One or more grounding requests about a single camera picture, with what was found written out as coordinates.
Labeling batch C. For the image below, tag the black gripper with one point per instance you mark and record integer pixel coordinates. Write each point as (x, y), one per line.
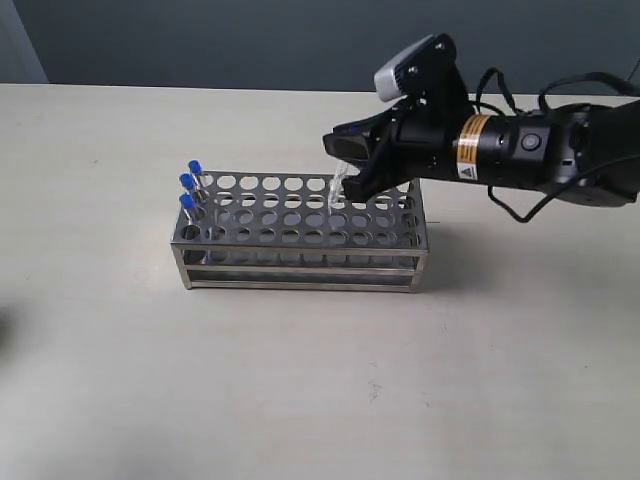
(399, 145)

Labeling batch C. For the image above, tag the blue capped tube back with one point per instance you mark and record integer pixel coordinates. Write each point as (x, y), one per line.
(335, 198)

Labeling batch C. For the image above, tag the blue capped tube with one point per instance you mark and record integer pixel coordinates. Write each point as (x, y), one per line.
(190, 208)
(190, 186)
(335, 198)
(196, 171)

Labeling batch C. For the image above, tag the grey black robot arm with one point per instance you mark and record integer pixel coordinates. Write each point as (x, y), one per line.
(589, 157)

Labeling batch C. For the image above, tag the stainless steel test tube rack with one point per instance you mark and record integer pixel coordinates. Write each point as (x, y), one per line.
(273, 231)

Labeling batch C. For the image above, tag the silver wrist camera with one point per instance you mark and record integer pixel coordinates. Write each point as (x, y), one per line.
(416, 69)

